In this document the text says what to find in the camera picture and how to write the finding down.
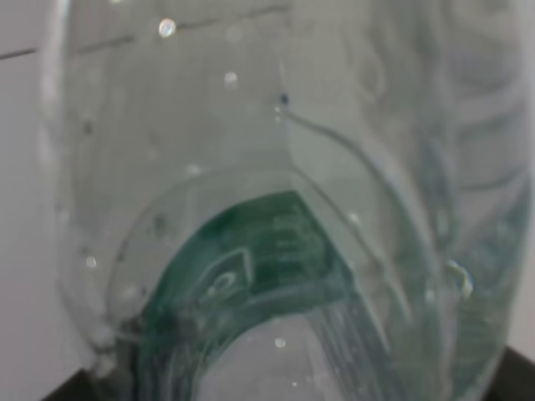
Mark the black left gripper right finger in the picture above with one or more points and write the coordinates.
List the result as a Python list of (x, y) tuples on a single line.
[(514, 379)]

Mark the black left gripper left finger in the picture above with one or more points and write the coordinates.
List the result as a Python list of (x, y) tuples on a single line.
[(79, 387)]

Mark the clear bottle with green label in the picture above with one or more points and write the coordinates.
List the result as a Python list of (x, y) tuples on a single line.
[(287, 200)]

